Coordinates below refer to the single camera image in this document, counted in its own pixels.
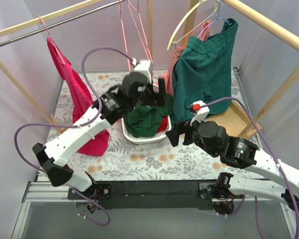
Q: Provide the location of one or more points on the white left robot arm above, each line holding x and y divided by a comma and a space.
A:
53, 156

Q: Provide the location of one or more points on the teal shorts on hanger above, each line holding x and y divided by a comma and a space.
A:
203, 71

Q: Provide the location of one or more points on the magenta t shirt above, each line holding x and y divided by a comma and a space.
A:
81, 97

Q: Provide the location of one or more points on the white laundry basket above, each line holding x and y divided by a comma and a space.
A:
144, 140

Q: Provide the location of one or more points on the metal hanging rail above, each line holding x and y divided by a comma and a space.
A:
60, 23

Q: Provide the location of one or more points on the cream wooden hanger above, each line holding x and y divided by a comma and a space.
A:
188, 21

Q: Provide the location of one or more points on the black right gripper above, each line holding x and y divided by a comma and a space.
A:
183, 133

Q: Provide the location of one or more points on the pink wire hanger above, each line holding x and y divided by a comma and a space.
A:
140, 27
124, 35
48, 32

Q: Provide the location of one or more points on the wooden clothes rack frame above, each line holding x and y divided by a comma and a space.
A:
262, 21

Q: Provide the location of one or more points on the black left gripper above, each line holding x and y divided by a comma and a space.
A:
154, 93

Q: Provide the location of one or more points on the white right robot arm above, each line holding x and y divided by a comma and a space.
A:
280, 183

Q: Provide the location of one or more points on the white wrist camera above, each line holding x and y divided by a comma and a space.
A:
144, 67
199, 111

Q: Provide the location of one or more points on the dark green garment in basket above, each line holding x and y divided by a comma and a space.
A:
144, 121

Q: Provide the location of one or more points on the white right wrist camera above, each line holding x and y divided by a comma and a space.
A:
199, 111

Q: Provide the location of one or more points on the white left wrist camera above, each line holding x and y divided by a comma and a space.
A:
144, 67

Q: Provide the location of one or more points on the salmon garment on hanger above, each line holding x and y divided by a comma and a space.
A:
168, 74

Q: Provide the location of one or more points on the red garment in basket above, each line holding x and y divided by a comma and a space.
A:
164, 124

